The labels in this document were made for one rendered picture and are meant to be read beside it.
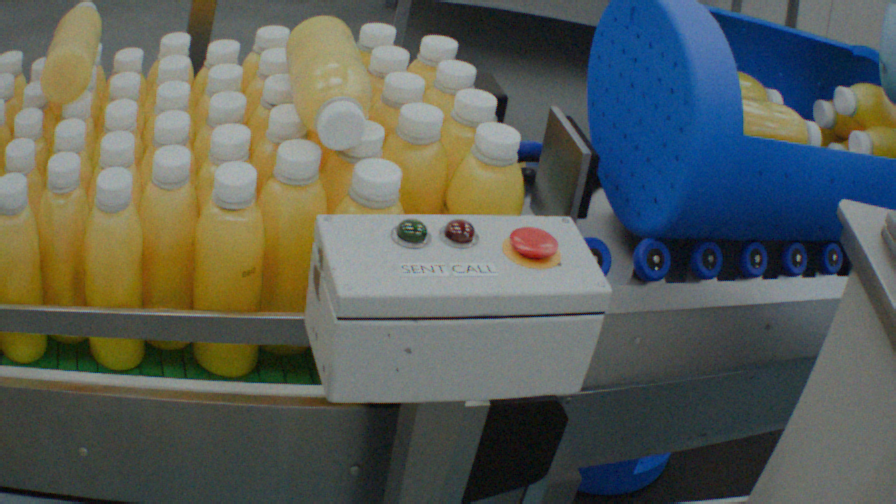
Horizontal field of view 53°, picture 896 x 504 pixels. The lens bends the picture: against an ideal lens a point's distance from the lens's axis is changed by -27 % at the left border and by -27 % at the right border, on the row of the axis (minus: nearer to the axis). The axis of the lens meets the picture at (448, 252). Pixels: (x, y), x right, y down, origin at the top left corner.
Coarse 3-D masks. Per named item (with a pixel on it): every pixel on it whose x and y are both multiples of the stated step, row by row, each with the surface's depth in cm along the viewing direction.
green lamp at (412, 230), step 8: (400, 224) 85; (408, 224) 85; (416, 224) 85; (424, 224) 85; (400, 232) 84; (408, 232) 84; (416, 232) 84; (424, 232) 85; (408, 240) 84; (416, 240) 84
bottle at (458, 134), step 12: (456, 120) 109; (468, 120) 109; (492, 120) 110; (444, 132) 110; (456, 132) 109; (468, 132) 109; (444, 144) 110; (456, 144) 109; (468, 144) 109; (456, 156) 109
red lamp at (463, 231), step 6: (450, 222) 86; (456, 222) 86; (462, 222) 86; (468, 222) 86; (450, 228) 85; (456, 228) 85; (462, 228) 85; (468, 228) 86; (474, 228) 86; (450, 234) 85; (456, 234) 85; (462, 234) 85; (468, 234) 85; (474, 234) 86; (456, 240) 85; (462, 240) 85; (468, 240) 86
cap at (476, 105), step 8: (456, 96) 109; (464, 96) 109; (472, 96) 109; (480, 96) 109; (488, 96) 110; (456, 104) 109; (464, 104) 108; (472, 104) 107; (480, 104) 108; (488, 104) 108; (496, 104) 109; (456, 112) 109; (464, 112) 108; (472, 112) 108; (480, 112) 108; (488, 112) 108; (472, 120) 108; (480, 120) 108; (488, 120) 109
